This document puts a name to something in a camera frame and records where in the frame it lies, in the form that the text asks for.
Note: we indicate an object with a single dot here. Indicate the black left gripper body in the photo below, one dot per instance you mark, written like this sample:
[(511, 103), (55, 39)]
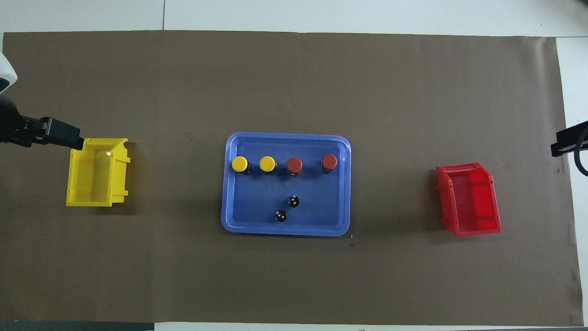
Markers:
[(14, 128)]

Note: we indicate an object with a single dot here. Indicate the yellow push button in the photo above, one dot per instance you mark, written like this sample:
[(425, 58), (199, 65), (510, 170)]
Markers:
[(240, 164), (267, 164)]

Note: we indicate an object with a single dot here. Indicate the red push button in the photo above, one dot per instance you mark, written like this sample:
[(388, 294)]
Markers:
[(294, 164), (329, 161)]

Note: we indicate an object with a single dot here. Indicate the yellow plastic bin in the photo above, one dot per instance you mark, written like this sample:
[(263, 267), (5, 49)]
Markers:
[(92, 174)]

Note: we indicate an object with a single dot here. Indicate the red plastic bin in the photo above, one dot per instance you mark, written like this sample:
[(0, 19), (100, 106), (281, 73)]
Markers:
[(473, 202)]

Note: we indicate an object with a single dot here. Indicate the black button base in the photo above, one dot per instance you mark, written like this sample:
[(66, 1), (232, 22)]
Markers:
[(293, 201), (280, 216)]

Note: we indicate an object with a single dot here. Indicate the brown table mat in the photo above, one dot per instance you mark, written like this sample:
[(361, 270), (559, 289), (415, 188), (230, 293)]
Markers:
[(294, 82)]

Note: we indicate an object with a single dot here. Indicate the blue plastic tray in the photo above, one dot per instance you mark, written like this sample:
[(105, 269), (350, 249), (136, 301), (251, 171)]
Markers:
[(312, 202)]

